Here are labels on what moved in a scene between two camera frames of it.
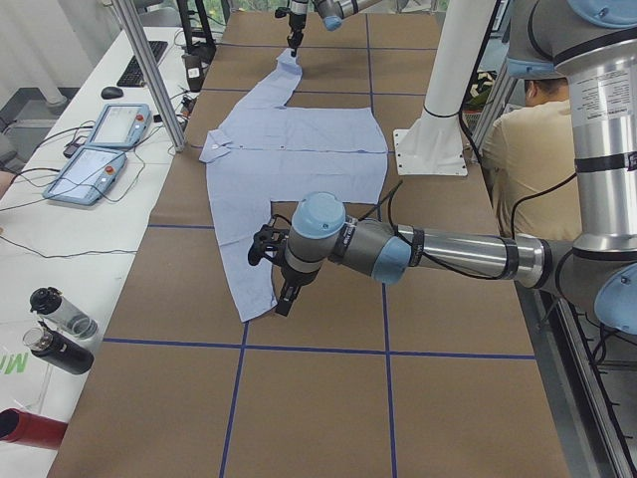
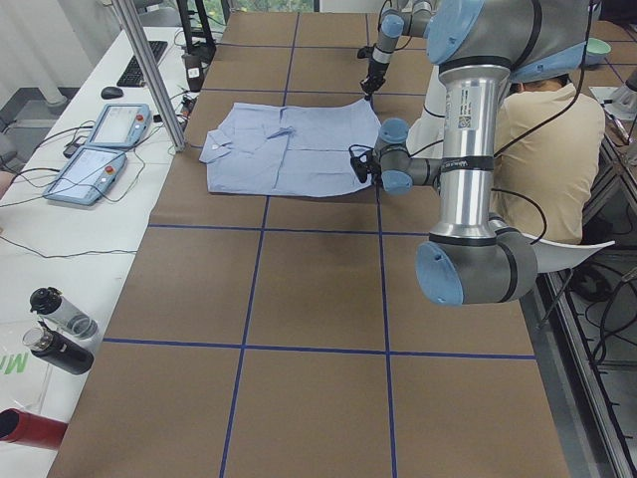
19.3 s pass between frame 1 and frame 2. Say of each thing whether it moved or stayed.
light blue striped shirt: moved
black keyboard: stayed
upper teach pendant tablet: stayed
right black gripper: moved
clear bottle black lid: stayed
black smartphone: stayed
